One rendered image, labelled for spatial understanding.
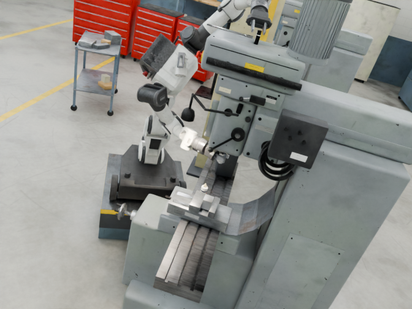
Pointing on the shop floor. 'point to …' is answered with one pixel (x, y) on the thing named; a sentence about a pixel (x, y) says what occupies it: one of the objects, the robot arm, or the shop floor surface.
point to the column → (320, 228)
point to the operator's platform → (111, 230)
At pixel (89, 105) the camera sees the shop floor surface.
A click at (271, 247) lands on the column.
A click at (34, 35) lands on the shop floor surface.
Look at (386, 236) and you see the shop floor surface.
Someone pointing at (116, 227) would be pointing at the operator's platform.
